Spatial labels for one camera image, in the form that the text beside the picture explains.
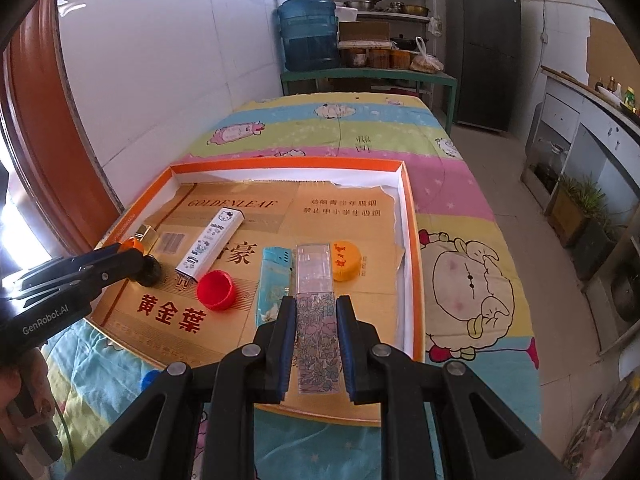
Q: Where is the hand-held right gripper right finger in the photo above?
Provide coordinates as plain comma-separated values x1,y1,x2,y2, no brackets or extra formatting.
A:
336,295,571,480

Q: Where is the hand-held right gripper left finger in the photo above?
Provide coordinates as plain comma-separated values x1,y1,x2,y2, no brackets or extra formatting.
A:
65,296,297,480

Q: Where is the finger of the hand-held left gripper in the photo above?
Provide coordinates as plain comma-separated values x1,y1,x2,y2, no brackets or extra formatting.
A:
10,249,147,304
20,242,125,286

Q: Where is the clear plastic floral box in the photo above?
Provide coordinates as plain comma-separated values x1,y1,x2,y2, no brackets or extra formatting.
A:
295,242,346,396

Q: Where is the white printed lighter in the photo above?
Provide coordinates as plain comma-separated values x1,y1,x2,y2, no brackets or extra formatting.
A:
175,209,245,282

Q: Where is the red bottle cap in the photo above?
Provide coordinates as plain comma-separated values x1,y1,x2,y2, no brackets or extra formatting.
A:
196,270,237,311

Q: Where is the yellow bottle cap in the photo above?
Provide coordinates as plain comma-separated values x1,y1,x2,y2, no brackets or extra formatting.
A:
331,241,363,282

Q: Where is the orange-rimmed shallow cardboard box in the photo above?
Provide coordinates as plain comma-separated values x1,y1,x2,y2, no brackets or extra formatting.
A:
85,156,426,428

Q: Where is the person's left hand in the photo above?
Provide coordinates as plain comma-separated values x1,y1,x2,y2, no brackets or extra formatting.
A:
0,347,58,466

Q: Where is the black bottle cap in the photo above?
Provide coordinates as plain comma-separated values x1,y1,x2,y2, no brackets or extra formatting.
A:
137,256,162,287

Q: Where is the light blue lighter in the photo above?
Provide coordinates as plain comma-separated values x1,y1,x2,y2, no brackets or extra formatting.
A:
255,246,292,331

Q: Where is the brown wooden door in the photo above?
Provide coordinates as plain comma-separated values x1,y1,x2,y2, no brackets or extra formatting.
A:
0,0,126,261

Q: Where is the printed cartoon blanket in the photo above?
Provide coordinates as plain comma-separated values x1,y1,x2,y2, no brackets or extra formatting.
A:
42,91,543,480

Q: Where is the floral cloth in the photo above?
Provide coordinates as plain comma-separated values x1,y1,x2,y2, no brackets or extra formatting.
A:
562,380,640,480

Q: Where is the wooden plant crate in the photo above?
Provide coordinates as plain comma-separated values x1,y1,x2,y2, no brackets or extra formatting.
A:
547,175,608,248

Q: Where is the green table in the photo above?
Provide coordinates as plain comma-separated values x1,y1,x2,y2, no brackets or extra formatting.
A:
280,67,458,136

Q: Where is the blue water jug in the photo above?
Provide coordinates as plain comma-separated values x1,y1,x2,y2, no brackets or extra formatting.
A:
276,0,341,73

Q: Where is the white plastic bag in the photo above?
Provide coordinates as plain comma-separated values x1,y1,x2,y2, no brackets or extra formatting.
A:
410,36,445,73

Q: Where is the brown cardboard carton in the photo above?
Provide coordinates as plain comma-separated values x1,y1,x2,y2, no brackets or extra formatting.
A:
339,21,391,42

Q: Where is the white kitchen counter cabinet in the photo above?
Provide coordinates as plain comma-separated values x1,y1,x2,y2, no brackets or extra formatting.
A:
520,65,640,356

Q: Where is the dark grey fridge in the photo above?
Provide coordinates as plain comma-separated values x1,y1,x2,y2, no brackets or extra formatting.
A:
444,0,522,133

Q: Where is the cardboard sheet on wall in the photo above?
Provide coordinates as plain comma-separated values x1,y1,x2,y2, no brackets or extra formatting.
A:
586,16,640,86

